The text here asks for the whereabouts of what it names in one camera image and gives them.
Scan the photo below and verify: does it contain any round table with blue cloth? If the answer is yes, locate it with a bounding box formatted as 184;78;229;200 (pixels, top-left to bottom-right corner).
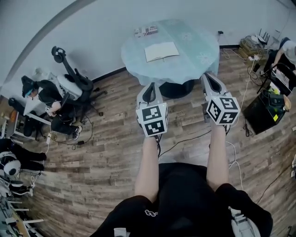
120;19;220;85

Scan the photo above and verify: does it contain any white floor cable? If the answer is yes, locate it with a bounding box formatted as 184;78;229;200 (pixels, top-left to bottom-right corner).
225;140;244;191

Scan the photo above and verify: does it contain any white notebook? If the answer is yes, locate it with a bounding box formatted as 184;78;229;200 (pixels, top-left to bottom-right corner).
144;41;180;63

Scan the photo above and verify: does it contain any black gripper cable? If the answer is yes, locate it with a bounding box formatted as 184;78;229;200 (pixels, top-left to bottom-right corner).
158;129;212;160

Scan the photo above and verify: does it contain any black office chair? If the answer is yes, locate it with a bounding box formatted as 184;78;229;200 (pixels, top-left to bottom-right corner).
51;45;108;123

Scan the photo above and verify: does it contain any white router with antennas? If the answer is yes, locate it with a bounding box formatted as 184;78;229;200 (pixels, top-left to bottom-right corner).
253;28;271;45

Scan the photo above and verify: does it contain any person's left forearm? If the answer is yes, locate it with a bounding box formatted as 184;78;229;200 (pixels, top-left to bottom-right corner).
134;135;160;204

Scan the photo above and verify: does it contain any printed flat box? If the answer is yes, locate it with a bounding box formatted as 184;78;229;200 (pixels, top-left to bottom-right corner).
134;25;160;37

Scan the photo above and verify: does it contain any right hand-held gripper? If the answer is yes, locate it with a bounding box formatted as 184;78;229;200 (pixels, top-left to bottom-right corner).
200;72;241;126

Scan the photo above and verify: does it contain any person's right forearm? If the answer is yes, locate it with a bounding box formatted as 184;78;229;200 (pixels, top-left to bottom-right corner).
205;124;230;193

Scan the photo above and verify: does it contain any person's white shoe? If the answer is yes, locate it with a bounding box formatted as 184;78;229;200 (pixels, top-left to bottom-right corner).
228;207;256;237

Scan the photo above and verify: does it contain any person's black clothing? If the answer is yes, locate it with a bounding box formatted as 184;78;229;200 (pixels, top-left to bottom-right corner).
89;162;274;237

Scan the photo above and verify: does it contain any black round table base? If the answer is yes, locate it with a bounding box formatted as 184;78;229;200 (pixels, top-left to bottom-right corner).
159;79;195;98

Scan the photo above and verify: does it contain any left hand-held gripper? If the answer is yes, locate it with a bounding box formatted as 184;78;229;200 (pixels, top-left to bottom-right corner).
136;82;170;138

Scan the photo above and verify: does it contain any black storage box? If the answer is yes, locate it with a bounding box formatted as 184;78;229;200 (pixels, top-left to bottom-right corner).
242;89;291;135

